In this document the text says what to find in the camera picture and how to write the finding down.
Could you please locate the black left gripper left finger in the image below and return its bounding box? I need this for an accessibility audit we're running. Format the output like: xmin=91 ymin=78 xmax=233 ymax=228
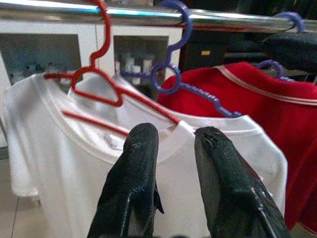
xmin=86 ymin=122 xmax=164 ymax=238

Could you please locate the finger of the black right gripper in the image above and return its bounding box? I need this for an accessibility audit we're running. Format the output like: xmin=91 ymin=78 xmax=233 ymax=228
xmin=262 ymin=31 xmax=317 ymax=73

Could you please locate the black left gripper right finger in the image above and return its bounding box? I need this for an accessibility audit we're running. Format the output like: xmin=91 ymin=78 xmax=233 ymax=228
xmin=194 ymin=126 xmax=292 ymax=238

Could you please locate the purple plastic hanger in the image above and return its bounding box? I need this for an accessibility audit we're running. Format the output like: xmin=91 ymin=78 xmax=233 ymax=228
xmin=256 ymin=11 xmax=305 ymax=82
xmin=120 ymin=0 xmax=245 ymax=119

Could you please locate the red plastic hanger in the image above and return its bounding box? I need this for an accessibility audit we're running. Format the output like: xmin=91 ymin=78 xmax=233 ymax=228
xmin=43 ymin=0 xmax=180 ymax=136

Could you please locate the red t-shirt white trim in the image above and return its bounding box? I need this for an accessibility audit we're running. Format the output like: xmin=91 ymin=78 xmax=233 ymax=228
xmin=157 ymin=61 xmax=317 ymax=235

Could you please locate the white glass-door cabinet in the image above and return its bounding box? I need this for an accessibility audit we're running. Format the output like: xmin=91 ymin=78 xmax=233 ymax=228
xmin=0 ymin=19 xmax=184 ymax=105

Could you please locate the chrome clothes rail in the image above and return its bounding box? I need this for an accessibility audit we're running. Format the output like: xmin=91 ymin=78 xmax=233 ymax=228
xmin=0 ymin=1 xmax=317 ymax=34

